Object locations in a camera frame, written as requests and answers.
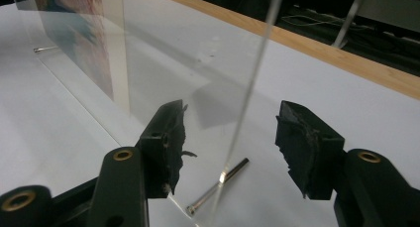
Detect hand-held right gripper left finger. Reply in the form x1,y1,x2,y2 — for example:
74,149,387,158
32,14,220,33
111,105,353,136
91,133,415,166
135,99,198,199

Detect floor cables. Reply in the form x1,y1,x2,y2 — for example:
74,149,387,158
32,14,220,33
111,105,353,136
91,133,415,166
280,12,368,35

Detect clear acrylic photo frame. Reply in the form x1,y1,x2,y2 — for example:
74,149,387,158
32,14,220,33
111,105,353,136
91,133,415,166
9,0,286,227

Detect white board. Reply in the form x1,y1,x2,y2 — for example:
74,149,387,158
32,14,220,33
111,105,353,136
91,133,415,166
0,0,420,227

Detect white metal desk frame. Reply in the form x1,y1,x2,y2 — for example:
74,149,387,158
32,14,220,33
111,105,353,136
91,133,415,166
331,0,420,50

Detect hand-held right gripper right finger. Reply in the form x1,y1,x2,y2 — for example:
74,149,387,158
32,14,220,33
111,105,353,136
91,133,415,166
274,100,346,201

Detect photo card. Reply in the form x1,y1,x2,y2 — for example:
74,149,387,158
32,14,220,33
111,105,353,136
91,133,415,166
31,0,115,101

